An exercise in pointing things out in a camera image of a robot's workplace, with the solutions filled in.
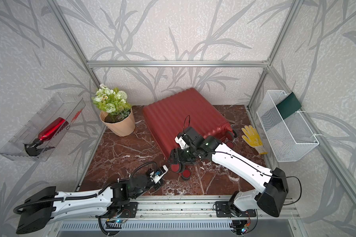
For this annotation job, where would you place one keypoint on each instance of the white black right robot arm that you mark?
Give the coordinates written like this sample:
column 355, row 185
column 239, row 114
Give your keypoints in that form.
column 270, row 187

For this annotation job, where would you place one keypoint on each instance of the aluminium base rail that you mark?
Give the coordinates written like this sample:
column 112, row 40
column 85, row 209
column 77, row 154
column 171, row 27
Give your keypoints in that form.
column 153, row 208

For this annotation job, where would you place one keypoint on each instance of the white wire mesh basket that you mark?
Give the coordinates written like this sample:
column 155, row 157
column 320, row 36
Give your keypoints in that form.
column 290, row 139

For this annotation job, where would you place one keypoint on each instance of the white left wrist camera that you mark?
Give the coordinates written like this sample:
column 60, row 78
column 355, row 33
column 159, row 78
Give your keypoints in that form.
column 157, row 175

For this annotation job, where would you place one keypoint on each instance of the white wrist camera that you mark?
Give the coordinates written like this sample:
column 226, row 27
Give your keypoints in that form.
column 179, row 140
column 157, row 175

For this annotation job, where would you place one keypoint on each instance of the dark green card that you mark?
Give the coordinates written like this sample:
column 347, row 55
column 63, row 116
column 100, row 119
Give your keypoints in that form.
column 288, row 106

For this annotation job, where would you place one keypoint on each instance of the yellow work glove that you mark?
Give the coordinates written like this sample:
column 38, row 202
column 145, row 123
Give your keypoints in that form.
column 252, row 138

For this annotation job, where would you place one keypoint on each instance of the green white artificial flowers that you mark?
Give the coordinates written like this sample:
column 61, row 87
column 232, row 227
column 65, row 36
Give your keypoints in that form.
column 113, row 102

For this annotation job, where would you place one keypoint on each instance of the red ribbed hardshell suitcase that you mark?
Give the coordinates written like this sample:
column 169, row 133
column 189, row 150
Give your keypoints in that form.
column 168, row 117

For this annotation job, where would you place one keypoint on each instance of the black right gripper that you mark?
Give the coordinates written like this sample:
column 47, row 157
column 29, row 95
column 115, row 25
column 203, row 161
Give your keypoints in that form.
column 175, row 157

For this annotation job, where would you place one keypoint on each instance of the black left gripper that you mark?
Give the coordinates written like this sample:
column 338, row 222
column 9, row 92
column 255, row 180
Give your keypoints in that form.
column 157, row 186

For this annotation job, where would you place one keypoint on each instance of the aluminium frame profiles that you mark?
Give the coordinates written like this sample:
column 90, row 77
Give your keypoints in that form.
column 345, row 178

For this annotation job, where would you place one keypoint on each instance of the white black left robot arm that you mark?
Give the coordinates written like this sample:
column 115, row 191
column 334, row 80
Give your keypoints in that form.
column 114, row 203

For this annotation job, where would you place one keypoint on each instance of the clear plastic wall bin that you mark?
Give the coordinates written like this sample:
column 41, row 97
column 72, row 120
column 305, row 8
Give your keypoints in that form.
column 60, row 105

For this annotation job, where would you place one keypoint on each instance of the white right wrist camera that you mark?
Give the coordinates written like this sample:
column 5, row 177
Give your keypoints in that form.
column 179, row 140

